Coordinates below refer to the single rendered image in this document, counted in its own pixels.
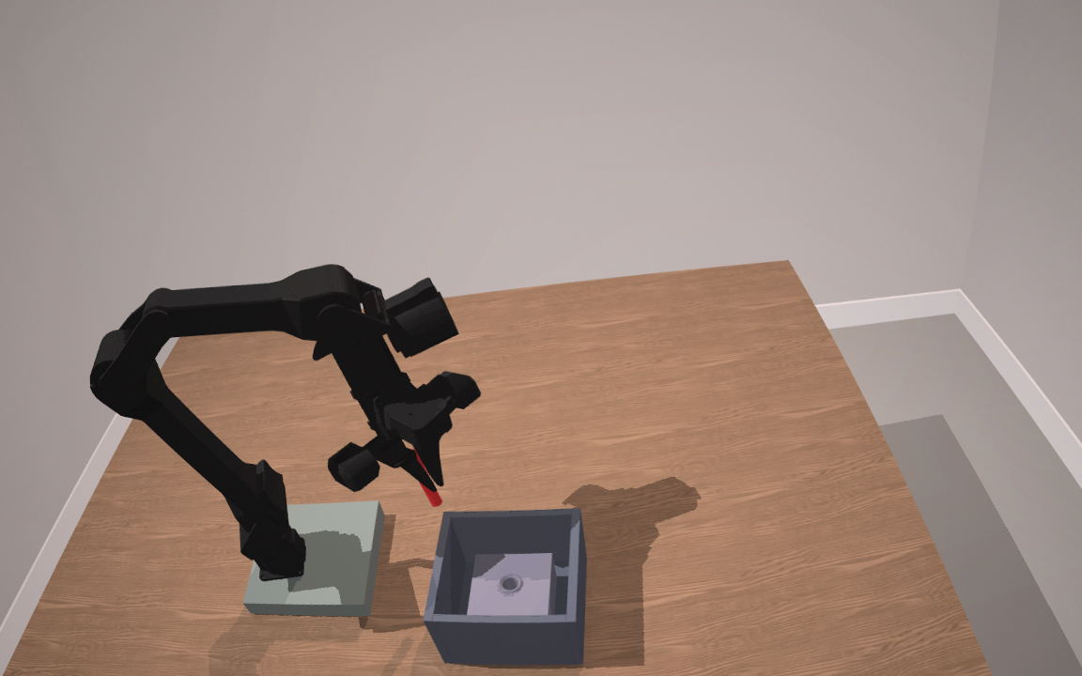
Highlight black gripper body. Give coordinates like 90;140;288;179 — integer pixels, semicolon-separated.
328;363;481;492

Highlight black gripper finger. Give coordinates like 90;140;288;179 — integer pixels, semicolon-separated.
377;448;437;492
412;438;444;486

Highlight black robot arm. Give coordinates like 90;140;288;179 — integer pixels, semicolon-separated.
90;264;459;581

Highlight red peg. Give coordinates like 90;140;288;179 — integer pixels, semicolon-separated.
415;453;443;507

